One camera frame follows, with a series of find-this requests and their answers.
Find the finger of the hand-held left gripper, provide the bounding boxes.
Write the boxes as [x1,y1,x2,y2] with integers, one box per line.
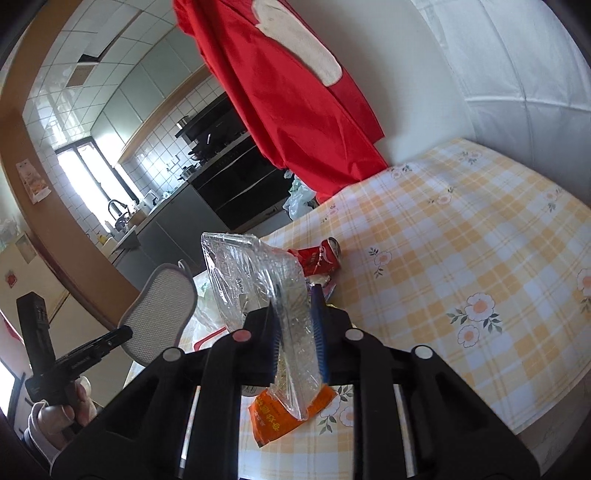
[95,325,134,356]

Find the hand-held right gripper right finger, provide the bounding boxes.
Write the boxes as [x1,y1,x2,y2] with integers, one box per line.
[310,284,541,480]

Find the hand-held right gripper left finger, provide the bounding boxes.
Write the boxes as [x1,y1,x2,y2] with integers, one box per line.
[48,305,282,480]

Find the clear plastic bag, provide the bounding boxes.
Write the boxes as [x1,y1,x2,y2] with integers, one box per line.
[201,232,324,422]

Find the person's left hand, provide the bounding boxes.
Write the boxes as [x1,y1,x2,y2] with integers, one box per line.
[28,375,99,437]

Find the red hanging decoration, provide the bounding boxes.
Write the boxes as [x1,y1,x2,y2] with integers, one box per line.
[0,310,23,344]

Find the grey mesh chair back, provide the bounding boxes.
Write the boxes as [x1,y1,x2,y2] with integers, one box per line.
[117,259,199,367]

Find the beige refrigerator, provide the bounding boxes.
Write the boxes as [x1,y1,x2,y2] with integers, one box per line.
[0,231,71,333]

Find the orange snack packet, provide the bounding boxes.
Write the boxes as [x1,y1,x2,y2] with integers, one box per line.
[248,385,340,448]

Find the crushed red can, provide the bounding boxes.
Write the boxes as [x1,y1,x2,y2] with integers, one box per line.
[287,237,342,278]

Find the grey lower kitchen cabinets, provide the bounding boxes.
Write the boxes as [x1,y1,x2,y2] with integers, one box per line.
[113,185,232,278]

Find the crumpled plastic bags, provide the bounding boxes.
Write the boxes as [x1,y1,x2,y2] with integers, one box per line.
[283,170,317,220]

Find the black built-in oven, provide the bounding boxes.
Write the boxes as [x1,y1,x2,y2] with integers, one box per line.
[191,143,288,232]

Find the yellow checked floral tablecloth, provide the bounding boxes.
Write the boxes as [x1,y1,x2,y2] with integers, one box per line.
[178,138,591,480]

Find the kitchen window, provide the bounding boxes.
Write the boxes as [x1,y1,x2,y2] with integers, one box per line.
[55,141,139,232]

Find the red hanging cloth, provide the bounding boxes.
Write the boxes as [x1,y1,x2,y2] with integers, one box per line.
[172,0,389,204]

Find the black range hood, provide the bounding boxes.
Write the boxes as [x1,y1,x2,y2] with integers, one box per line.
[174,92,250,151]

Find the pale green upper cabinets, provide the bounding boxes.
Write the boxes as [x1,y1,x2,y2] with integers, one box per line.
[90,28,222,153]

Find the wall calendar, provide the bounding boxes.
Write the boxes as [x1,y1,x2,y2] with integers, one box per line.
[16,159,51,204]

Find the white wall sheet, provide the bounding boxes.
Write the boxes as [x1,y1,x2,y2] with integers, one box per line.
[416,0,591,204]

